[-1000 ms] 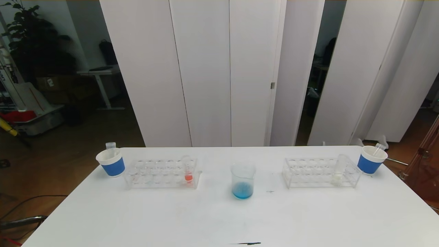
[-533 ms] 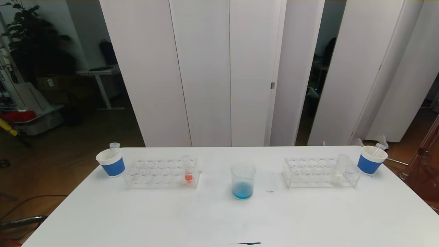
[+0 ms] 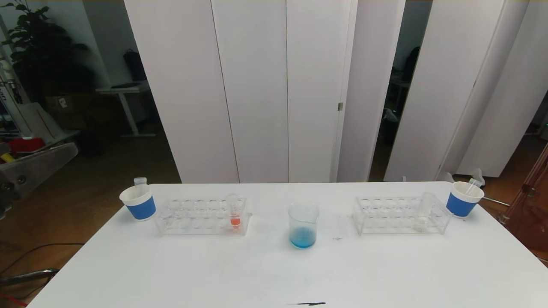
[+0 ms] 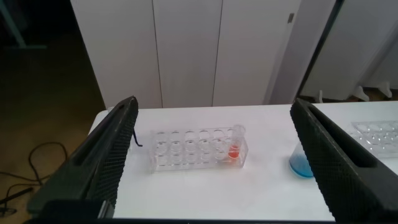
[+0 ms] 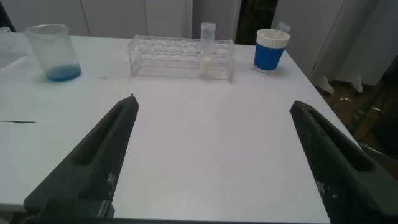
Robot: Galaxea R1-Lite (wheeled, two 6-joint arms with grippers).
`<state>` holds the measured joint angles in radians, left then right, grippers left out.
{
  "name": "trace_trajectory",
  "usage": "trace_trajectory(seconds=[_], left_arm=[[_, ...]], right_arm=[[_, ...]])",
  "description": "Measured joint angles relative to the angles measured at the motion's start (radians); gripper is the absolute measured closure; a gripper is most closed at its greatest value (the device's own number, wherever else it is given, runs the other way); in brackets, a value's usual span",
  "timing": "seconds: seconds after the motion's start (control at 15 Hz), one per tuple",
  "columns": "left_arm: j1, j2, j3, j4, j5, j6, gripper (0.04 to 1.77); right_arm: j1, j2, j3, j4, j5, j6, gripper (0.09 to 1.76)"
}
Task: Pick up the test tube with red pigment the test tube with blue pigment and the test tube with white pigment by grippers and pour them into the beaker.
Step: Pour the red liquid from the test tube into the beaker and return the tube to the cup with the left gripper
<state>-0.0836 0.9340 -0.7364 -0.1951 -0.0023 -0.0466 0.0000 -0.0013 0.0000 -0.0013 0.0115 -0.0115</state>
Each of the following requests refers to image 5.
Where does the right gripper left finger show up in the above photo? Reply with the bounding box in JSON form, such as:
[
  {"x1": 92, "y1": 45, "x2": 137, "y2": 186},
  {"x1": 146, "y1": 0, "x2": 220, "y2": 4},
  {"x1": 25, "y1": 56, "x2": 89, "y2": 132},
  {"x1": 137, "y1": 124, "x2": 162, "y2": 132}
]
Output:
[{"x1": 24, "y1": 94, "x2": 140, "y2": 216}]

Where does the white partition foot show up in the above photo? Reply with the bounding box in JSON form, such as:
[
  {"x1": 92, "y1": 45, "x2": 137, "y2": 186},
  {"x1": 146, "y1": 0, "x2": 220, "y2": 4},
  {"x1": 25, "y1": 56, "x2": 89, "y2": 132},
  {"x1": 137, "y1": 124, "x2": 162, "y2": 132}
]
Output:
[{"x1": 313, "y1": 74, "x2": 365, "y2": 95}]

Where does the clear acrylic test tube rack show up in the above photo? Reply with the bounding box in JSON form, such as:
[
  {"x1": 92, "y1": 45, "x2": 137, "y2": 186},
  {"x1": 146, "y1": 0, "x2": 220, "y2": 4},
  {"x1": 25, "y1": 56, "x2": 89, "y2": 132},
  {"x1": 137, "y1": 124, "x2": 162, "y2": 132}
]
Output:
[
  {"x1": 127, "y1": 34, "x2": 236, "y2": 83},
  {"x1": 0, "y1": 32, "x2": 29, "y2": 70}
]

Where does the test tube with pale pigment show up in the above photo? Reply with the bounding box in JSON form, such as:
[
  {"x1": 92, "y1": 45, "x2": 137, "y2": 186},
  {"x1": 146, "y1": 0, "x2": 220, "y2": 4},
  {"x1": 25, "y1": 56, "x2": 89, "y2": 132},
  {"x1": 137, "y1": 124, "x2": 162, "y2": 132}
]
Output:
[{"x1": 200, "y1": 21, "x2": 217, "y2": 78}]

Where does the blue white paper cup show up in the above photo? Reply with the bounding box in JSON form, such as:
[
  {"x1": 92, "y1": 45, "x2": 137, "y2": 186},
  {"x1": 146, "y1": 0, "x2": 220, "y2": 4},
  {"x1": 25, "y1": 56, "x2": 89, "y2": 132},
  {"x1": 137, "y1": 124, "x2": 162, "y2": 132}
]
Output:
[{"x1": 253, "y1": 28, "x2": 292, "y2": 73}]

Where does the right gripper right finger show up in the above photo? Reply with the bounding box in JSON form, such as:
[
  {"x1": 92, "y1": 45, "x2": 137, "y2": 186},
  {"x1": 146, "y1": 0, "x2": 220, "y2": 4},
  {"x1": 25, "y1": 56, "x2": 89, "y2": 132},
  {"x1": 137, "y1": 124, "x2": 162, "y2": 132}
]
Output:
[{"x1": 289, "y1": 100, "x2": 398, "y2": 224}]

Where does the test tube with red pigment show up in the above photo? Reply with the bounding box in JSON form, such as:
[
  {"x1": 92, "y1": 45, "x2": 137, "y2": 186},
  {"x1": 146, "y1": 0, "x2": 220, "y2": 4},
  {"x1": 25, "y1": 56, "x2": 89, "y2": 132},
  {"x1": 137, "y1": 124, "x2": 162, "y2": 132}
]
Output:
[{"x1": 272, "y1": 20, "x2": 293, "y2": 40}]

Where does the clear glass beaker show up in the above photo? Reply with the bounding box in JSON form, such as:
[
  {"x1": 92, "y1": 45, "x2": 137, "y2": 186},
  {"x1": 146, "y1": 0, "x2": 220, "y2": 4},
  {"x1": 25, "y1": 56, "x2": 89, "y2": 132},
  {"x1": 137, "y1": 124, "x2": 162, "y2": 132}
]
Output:
[{"x1": 23, "y1": 24, "x2": 83, "y2": 83}]

